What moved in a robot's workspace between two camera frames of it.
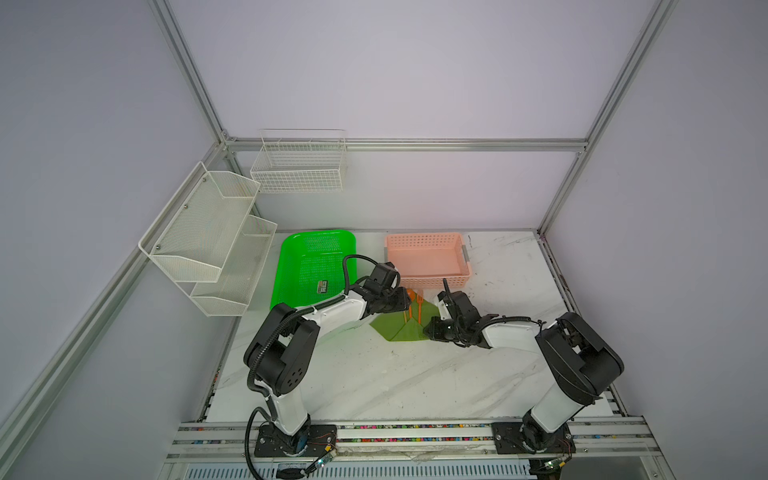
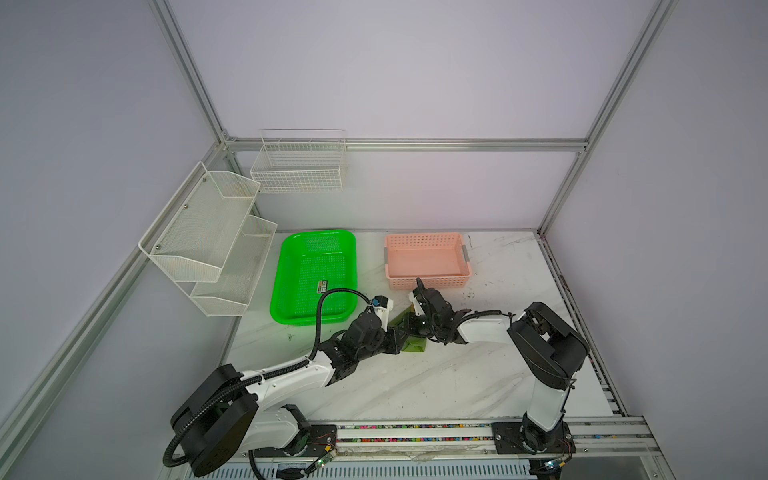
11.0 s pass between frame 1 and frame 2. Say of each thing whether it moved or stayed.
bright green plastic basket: stayed
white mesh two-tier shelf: stayed
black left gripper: moved
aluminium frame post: stayed
